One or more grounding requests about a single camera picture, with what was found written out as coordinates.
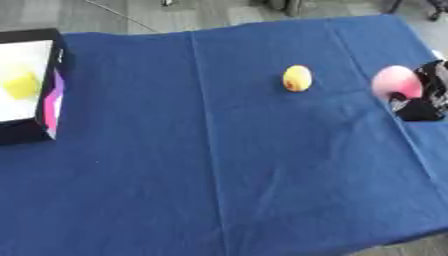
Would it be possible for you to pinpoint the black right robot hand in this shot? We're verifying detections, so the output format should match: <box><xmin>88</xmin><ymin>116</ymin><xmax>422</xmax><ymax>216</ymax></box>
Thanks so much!
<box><xmin>388</xmin><ymin>58</ymin><xmax>448</xmax><ymax>123</ymax></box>

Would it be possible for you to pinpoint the pink toy peach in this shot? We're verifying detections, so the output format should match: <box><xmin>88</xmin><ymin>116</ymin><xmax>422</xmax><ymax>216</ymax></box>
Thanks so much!
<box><xmin>371</xmin><ymin>65</ymin><xmax>426</xmax><ymax>101</ymax></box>

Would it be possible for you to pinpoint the yellow toy fruit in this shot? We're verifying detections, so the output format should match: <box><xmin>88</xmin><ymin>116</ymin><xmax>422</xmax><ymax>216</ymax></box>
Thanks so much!
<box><xmin>281</xmin><ymin>64</ymin><xmax>315</xmax><ymax>93</ymax></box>

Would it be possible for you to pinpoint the white cable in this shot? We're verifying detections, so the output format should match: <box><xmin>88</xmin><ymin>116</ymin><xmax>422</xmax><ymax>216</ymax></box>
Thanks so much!
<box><xmin>84</xmin><ymin>0</ymin><xmax>161</xmax><ymax>33</ymax></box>

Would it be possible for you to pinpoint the yellow block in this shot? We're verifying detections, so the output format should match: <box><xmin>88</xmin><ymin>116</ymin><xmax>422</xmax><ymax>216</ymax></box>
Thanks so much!
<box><xmin>1</xmin><ymin>72</ymin><xmax>42</xmax><ymax>101</ymax></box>

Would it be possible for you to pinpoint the black box with white inside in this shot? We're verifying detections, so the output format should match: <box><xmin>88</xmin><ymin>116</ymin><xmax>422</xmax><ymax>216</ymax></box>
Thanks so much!
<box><xmin>0</xmin><ymin>27</ymin><xmax>70</xmax><ymax>146</ymax></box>

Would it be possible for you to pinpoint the black chair base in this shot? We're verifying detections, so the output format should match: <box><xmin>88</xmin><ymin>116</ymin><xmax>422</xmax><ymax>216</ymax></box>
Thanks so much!
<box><xmin>383</xmin><ymin>0</ymin><xmax>448</xmax><ymax>22</ymax></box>

